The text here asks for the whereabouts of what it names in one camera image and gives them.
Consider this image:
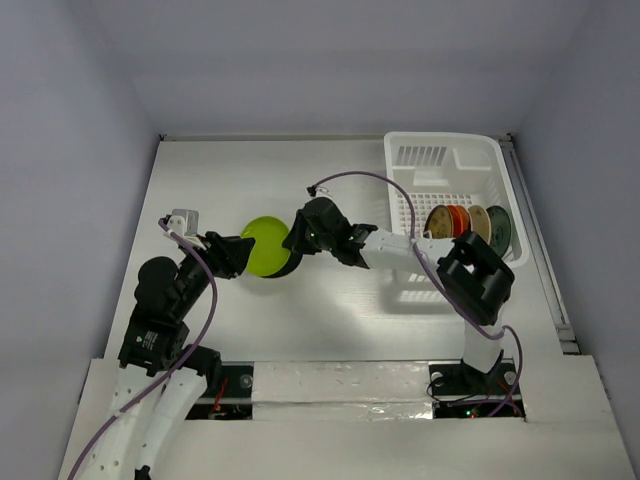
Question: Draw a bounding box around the orange plate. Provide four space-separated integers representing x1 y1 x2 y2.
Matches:
447 204 471 238

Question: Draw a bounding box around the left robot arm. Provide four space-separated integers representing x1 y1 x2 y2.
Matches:
67 228 255 479

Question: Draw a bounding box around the aluminium rail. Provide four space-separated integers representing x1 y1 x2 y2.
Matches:
497 133 582 356

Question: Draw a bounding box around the purple cable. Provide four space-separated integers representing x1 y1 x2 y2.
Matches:
67 219 220 480
312 171 525 419

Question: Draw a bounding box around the black plate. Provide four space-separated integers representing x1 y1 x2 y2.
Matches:
266 253 302 279

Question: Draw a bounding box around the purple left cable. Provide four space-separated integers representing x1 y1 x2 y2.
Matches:
67 219 220 480

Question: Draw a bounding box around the white plastic dish rack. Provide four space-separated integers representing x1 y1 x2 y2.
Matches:
382 131 530 315

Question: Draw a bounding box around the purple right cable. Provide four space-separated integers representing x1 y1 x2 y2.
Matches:
312 171 525 419

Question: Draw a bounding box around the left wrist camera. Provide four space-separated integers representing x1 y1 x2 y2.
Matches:
159 209 199 238

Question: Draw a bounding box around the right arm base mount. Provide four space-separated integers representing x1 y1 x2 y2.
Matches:
426 360 526 419

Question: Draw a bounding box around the silver foil tape strip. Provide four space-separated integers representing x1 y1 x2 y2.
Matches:
251 361 433 422

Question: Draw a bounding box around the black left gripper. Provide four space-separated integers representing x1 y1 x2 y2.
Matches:
173 228 255 315

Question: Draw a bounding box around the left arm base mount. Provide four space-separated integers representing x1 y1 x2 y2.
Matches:
186 362 254 421

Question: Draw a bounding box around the lime green plate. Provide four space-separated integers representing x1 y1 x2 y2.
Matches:
240 216 290 277

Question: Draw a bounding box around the yellow patterned plate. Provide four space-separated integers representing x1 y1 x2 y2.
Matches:
423 205 454 239

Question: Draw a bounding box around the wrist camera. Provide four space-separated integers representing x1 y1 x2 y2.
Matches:
307 185 331 198
159 209 199 238

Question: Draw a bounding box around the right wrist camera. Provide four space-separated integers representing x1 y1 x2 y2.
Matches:
307 185 331 198

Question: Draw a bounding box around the beige plate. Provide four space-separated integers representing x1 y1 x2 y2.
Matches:
467 205 492 243

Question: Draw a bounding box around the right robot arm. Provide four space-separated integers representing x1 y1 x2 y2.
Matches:
282 197 515 392

